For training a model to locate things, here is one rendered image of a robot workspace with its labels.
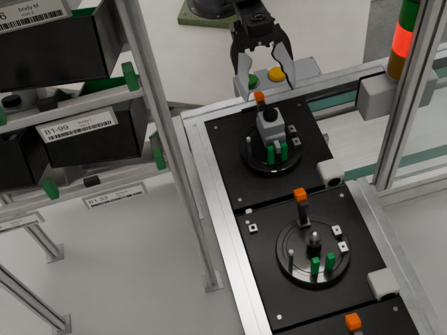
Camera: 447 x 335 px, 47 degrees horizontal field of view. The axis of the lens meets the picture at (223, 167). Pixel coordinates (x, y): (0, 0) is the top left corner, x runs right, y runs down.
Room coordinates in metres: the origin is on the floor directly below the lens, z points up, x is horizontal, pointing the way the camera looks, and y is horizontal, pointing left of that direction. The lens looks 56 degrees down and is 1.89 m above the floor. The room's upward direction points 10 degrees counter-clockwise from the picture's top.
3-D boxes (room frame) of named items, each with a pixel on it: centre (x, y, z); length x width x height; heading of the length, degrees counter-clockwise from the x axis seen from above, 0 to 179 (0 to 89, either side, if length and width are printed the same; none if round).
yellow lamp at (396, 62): (0.55, -0.31, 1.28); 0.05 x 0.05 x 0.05
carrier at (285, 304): (0.40, -0.14, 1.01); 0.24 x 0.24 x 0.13; 7
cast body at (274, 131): (0.64, -0.11, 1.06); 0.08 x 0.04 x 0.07; 7
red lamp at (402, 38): (0.55, -0.31, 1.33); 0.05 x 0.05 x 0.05
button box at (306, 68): (0.87, -0.17, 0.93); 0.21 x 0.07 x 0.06; 97
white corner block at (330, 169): (0.56, -0.22, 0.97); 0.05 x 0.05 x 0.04; 7
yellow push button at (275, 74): (0.87, -0.17, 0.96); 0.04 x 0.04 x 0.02
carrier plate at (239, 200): (0.65, -0.11, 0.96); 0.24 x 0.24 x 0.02; 7
